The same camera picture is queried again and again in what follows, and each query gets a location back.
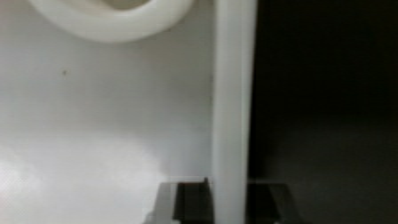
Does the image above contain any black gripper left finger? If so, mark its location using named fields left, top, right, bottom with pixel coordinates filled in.
left=142, top=179, right=213, bottom=224

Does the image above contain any white square tabletop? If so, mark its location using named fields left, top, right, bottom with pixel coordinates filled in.
left=0, top=0, right=258, bottom=224

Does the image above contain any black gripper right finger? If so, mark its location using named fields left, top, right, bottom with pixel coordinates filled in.
left=247, top=182, right=309, bottom=224

